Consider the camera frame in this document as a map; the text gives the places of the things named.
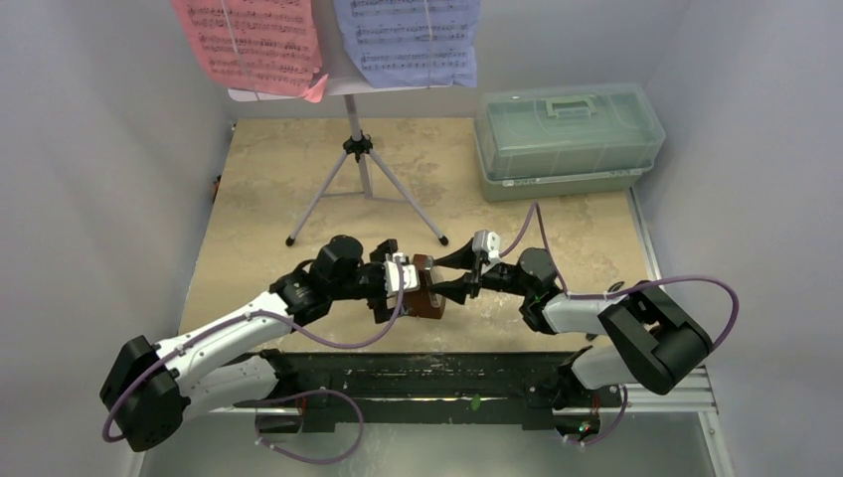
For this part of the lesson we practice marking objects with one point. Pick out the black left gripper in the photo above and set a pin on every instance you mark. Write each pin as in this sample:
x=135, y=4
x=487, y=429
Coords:
x=379, y=303

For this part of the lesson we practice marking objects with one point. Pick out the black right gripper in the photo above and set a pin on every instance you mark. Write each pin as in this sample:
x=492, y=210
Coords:
x=475, y=271

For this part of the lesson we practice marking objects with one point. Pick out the brown wooden metronome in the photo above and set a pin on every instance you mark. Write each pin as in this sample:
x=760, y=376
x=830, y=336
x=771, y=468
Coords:
x=423, y=303

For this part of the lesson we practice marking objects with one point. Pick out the lilac perforated music stand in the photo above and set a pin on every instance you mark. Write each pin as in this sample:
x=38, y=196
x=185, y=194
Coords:
x=344, y=82

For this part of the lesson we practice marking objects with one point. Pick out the white sheet music pages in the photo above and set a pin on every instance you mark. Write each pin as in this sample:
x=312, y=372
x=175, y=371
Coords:
x=411, y=43

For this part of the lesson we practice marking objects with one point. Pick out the pink paper folder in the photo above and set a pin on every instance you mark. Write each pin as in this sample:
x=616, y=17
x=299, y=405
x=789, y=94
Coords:
x=260, y=46

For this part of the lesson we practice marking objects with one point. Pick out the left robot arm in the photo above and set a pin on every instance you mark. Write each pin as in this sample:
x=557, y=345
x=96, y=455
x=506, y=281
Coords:
x=151, y=389

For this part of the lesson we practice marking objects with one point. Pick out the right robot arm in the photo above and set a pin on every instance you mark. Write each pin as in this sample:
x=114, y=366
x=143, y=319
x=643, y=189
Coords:
x=653, y=341

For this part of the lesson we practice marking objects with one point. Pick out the translucent green storage box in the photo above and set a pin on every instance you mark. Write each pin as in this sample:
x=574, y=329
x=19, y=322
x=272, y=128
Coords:
x=565, y=140

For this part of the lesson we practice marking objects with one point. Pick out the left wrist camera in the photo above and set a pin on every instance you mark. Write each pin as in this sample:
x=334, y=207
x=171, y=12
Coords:
x=400, y=273

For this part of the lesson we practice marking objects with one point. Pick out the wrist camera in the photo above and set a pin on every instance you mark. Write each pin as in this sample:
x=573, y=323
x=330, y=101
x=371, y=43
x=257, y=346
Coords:
x=400, y=273
x=486, y=247

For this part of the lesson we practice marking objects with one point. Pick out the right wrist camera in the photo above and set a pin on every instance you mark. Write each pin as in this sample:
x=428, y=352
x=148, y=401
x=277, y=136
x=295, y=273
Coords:
x=486, y=247

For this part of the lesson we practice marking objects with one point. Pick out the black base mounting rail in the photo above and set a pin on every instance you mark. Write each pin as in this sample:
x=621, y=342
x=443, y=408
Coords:
x=513, y=388

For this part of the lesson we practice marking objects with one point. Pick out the black handled tool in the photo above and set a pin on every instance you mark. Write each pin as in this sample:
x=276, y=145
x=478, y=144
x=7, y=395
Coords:
x=615, y=287

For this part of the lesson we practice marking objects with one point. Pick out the aluminium frame rails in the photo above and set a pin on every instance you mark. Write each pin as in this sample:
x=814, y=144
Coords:
x=630, y=393

